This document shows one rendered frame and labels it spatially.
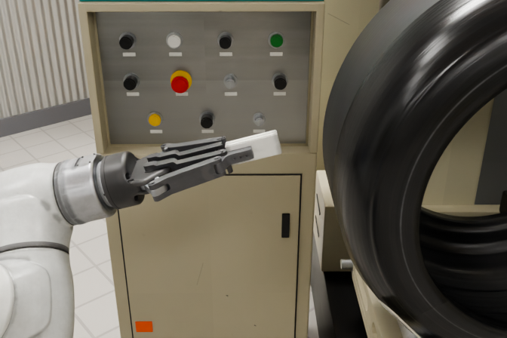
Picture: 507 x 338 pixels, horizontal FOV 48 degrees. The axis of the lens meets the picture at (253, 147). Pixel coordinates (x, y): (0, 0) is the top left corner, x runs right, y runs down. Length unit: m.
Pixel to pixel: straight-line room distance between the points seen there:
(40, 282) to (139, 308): 0.98
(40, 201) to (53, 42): 3.29
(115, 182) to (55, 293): 0.15
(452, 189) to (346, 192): 0.47
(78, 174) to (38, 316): 0.18
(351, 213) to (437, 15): 0.25
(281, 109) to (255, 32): 0.20
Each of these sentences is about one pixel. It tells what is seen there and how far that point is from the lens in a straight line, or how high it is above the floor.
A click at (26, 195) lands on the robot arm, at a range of 0.80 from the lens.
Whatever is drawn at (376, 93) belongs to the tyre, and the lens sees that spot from 0.68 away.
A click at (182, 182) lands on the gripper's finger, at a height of 1.17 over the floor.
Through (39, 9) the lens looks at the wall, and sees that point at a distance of 3.98.
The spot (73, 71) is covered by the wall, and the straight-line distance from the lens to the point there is 4.14.
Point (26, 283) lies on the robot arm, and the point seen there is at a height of 1.09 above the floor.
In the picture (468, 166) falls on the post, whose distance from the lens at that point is 1.14.
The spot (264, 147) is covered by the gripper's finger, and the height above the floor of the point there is 1.20.
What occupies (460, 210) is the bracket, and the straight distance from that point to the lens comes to 1.16.
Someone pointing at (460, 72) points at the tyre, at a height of 1.33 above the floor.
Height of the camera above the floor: 1.52
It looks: 25 degrees down
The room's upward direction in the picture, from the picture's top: straight up
